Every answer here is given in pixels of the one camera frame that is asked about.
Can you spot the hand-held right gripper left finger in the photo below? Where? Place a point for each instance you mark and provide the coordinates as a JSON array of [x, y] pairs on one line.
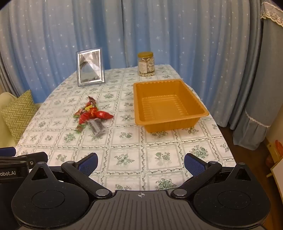
[[88, 163]]

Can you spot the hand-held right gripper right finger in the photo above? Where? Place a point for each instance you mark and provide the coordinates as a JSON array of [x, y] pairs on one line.
[[194, 163]]

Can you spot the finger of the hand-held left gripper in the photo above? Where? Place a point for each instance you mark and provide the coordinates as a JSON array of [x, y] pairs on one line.
[[6, 152], [37, 157]]

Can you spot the dark grey snack packet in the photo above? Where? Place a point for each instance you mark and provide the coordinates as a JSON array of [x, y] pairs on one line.
[[96, 127]]

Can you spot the red candy with green ends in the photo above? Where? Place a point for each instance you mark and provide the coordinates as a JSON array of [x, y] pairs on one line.
[[79, 127]]

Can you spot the red snack packet white print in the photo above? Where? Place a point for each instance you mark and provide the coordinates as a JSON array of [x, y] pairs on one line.
[[85, 118]]

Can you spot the yellow green candy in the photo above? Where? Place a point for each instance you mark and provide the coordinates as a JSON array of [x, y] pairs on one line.
[[87, 108]]

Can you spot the red brown twisted candy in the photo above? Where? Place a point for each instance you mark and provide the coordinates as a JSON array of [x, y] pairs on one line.
[[91, 100]]

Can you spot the orange plastic tray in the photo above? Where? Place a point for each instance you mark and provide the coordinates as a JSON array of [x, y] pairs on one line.
[[168, 104]]

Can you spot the green zigzag cushion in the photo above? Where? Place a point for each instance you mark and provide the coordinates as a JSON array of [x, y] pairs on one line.
[[17, 112]]

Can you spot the yellow box with orange print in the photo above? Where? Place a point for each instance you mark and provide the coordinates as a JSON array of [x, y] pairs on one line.
[[276, 148]]

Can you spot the white board with wooden edge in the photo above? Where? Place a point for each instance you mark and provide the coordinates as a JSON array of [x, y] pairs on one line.
[[278, 175]]

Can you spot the nut jar with gold lid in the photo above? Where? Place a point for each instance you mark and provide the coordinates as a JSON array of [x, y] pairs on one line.
[[146, 65]]

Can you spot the plain grey-blue curtain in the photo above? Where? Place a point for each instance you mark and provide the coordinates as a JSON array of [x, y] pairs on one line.
[[256, 66]]

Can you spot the lace-trimmed grey-blue cover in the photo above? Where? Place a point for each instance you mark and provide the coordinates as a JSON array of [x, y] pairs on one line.
[[272, 66]]

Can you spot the blue star-print curtain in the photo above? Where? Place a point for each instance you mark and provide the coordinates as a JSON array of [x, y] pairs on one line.
[[154, 33]]

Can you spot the silver picture frame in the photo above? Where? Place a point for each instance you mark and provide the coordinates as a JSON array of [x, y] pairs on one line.
[[90, 66]]

